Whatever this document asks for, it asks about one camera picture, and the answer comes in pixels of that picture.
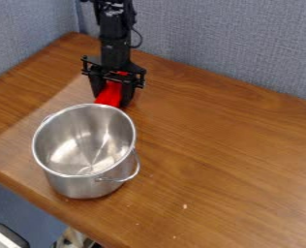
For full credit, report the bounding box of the grey device below table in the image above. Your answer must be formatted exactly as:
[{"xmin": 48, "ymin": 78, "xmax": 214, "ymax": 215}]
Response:
[{"xmin": 0, "ymin": 223, "xmax": 29, "ymax": 248}]

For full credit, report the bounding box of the metal pot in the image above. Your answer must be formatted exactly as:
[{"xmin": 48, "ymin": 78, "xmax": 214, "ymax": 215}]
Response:
[{"xmin": 30, "ymin": 104, "xmax": 141, "ymax": 200}]

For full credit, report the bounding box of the white object below table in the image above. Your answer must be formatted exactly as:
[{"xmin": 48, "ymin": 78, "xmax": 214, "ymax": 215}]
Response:
[{"xmin": 50, "ymin": 228, "xmax": 102, "ymax": 248}]

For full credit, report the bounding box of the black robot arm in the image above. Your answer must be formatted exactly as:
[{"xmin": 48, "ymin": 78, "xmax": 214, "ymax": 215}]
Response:
[{"xmin": 80, "ymin": 0, "xmax": 146, "ymax": 108}]

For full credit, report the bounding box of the red rectangular block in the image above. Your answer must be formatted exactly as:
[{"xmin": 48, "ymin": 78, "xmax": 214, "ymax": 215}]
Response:
[{"xmin": 94, "ymin": 79, "xmax": 121, "ymax": 108}]

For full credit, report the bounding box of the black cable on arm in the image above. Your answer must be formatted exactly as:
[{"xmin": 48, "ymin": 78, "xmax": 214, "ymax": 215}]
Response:
[{"xmin": 128, "ymin": 26, "xmax": 144, "ymax": 49}]

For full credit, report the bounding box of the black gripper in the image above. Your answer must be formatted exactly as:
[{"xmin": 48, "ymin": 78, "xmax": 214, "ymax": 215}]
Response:
[{"xmin": 80, "ymin": 55, "xmax": 146, "ymax": 107}]

